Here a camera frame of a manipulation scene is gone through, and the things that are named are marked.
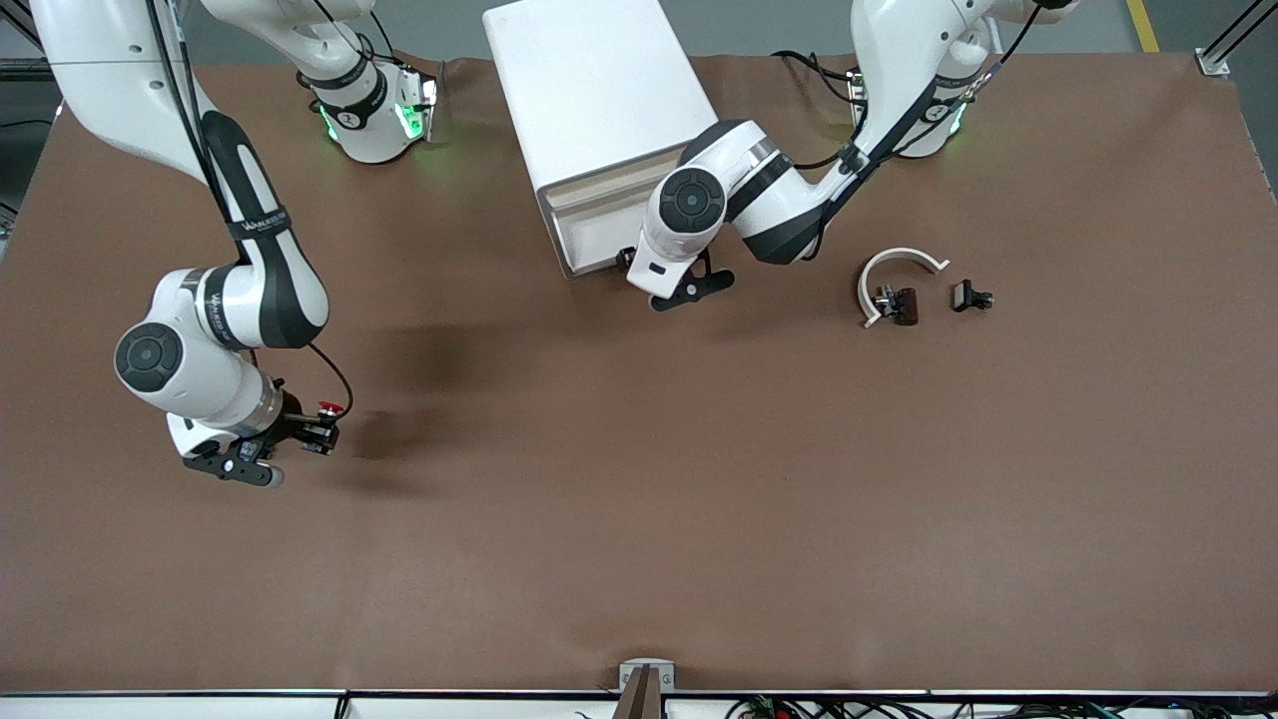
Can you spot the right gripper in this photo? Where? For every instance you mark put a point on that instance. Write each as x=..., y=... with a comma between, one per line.
x=291, y=416

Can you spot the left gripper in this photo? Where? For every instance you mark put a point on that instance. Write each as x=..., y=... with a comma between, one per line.
x=621, y=258

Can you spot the cream cabinet drawer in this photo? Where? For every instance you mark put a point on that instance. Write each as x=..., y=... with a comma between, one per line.
x=599, y=235

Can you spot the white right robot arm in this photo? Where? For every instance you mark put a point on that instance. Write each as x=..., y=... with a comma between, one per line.
x=250, y=290

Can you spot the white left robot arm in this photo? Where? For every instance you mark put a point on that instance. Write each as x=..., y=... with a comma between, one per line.
x=769, y=200

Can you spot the white drawer cabinet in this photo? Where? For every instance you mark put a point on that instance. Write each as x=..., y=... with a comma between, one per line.
x=599, y=90

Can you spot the brown table mat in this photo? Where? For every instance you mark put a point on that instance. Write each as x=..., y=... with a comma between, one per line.
x=599, y=499

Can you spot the small brown electrical component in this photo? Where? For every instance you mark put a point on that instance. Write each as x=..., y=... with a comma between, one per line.
x=906, y=306

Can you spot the small black clip component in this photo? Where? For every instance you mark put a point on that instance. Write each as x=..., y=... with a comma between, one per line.
x=963, y=296

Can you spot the metal base connector bracket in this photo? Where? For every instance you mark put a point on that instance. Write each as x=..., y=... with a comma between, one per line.
x=419, y=105
x=857, y=90

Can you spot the white curved plastic bracket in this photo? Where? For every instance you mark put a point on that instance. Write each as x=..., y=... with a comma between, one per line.
x=904, y=254

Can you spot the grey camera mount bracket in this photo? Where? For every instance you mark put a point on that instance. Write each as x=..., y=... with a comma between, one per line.
x=647, y=691

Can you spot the aluminium frame profile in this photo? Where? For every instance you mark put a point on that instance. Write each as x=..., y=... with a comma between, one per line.
x=1223, y=55
x=15, y=68

